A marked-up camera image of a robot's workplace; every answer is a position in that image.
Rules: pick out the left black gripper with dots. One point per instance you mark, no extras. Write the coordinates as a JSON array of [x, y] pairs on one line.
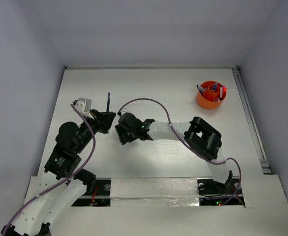
[[103, 119]]

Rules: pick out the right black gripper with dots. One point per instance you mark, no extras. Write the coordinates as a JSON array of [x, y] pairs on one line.
[[122, 130]]

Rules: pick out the purple pen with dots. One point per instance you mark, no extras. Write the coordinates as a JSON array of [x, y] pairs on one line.
[[108, 102]]

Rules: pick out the black capped white marker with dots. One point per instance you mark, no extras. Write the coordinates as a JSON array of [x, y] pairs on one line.
[[221, 92]]

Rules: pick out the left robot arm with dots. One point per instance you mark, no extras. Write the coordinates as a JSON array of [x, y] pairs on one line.
[[64, 179]]

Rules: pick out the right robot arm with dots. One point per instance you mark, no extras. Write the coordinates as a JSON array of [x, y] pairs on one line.
[[199, 136]]

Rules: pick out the orange round compartment container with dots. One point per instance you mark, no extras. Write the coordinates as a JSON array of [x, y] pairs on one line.
[[208, 100]]

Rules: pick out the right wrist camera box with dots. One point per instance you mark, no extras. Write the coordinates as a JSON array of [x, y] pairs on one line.
[[122, 111]]

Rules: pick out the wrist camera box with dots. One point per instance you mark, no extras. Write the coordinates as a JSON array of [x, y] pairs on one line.
[[83, 106], [122, 111]]

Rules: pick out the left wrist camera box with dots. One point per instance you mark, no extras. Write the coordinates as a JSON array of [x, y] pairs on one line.
[[83, 106]]

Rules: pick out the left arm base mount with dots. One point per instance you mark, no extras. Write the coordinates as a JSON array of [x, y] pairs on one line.
[[100, 197]]

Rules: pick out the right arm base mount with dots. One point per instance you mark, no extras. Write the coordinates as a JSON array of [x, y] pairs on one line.
[[212, 193]]

